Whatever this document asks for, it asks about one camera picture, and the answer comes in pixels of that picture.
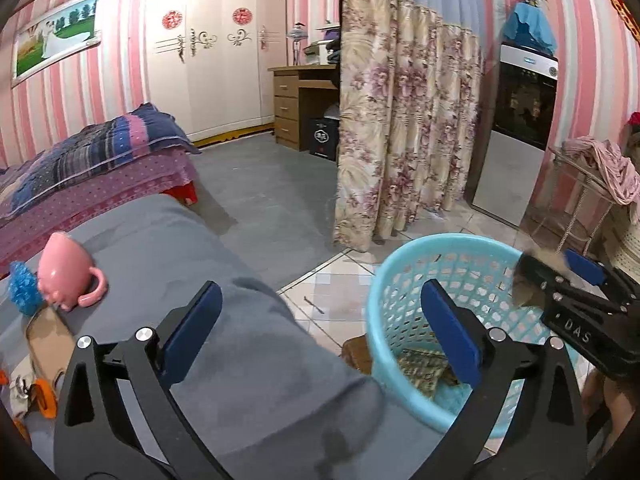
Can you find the tan phone case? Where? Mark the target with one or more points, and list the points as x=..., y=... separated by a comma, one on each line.
x=50, y=350

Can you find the small wooden stool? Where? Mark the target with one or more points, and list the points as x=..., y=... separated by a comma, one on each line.
x=356, y=355

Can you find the light blue plastic basket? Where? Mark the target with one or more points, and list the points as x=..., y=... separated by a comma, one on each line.
x=395, y=280

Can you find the white printer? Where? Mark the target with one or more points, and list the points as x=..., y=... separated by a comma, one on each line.
x=320, y=52

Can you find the black box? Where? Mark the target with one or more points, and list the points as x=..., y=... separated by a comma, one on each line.
x=322, y=137

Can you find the brown paper wad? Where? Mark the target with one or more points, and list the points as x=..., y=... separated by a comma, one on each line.
x=525, y=295

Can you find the grey tablecloth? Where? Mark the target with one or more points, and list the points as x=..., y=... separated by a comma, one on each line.
x=225, y=310

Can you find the pink pig mug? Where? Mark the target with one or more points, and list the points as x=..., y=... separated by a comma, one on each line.
x=65, y=265

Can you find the blue cloth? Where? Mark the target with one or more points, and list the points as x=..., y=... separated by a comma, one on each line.
x=530, y=27

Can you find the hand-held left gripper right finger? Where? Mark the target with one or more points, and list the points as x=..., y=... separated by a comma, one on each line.
x=450, y=330

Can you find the purple dotted bed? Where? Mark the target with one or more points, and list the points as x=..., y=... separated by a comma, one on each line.
x=100, y=195

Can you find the white crumpled paper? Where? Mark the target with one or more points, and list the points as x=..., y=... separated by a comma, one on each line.
x=19, y=389

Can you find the wooden desk with drawers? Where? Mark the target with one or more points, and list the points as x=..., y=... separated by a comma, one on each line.
x=287, y=105

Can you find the desk lamp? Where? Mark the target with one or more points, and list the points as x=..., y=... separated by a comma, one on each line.
x=296, y=35

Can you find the plaid patchwork quilt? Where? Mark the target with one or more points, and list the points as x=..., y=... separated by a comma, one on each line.
x=100, y=145

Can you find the person's leg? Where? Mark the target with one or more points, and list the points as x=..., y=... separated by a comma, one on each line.
x=607, y=405

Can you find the thin grey stick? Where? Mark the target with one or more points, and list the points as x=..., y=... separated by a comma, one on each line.
x=315, y=305

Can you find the floral curtain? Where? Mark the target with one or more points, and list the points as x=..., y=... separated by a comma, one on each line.
x=400, y=135

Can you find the pink cloth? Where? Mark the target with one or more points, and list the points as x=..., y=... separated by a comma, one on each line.
x=605, y=160

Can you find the white ornate wardrobe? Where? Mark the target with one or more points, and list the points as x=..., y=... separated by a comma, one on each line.
x=215, y=85

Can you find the framed wall picture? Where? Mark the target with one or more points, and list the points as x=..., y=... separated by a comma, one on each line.
x=55, y=35

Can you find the blue crumpled plastic bag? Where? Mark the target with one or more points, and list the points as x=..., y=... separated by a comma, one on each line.
x=25, y=290

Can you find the orange tangerine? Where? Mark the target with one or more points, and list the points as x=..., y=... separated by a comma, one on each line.
x=44, y=399

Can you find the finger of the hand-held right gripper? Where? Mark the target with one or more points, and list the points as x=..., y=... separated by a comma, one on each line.
x=537, y=275
x=582, y=265

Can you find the green crumpled wrapper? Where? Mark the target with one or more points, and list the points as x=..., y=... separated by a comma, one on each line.
x=425, y=370

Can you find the red plastic stool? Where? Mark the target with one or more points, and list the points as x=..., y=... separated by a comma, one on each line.
x=182, y=192

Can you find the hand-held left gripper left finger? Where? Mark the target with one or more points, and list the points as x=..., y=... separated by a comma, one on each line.
x=192, y=330

